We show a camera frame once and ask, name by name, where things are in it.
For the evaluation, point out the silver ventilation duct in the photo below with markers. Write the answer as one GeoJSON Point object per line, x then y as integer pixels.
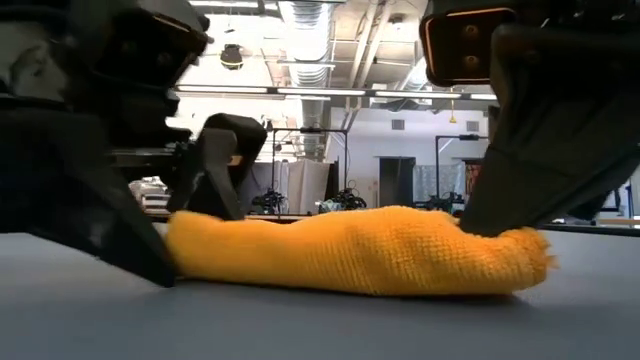
{"type": "Point", "coordinates": [310, 65]}

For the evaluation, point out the dark door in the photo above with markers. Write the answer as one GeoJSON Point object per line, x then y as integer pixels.
{"type": "Point", "coordinates": [397, 182]}

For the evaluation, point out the white curtain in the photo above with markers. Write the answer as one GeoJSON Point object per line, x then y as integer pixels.
{"type": "Point", "coordinates": [305, 185]}

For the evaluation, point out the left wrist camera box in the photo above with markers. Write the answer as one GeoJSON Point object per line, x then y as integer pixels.
{"type": "Point", "coordinates": [150, 45]}

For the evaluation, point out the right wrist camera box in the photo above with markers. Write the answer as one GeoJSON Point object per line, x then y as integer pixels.
{"type": "Point", "coordinates": [465, 47]}

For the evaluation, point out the orange microfibre towel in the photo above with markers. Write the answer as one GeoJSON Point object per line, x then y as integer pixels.
{"type": "Point", "coordinates": [350, 250]}

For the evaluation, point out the black stand frame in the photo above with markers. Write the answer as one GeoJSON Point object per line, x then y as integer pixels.
{"type": "Point", "coordinates": [310, 130]}
{"type": "Point", "coordinates": [450, 136]}

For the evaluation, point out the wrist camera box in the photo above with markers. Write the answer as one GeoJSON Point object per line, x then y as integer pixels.
{"type": "Point", "coordinates": [150, 45]}
{"type": "Point", "coordinates": [465, 47]}

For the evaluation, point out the yellow hanging ceiling item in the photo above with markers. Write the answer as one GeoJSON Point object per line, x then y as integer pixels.
{"type": "Point", "coordinates": [452, 117]}

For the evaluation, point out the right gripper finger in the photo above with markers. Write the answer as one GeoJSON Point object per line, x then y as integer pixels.
{"type": "Point", "coordinates": [525, 185]}

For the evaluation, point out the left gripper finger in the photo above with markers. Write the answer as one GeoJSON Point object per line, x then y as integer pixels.
{"type": "Point", "coordinates": [220, 170]}
{"type": "Point", "coordinates": [60, 190]}

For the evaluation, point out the black hanging dome fixture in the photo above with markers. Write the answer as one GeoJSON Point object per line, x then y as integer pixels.
{"type": "Point", "coordinates": [231, 56]}

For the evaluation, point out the black aluminium table frame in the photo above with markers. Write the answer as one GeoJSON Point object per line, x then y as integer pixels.
{"type": "Point", "coordinates": [590, 230]}

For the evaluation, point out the black background robot arm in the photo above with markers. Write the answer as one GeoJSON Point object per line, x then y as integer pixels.
{"type": "Point", "coordinates": [347, 200]}
{"type": "Point", "coordinates": [442, 202]}
{"type": "Point", "coordinates": [269, 202]}

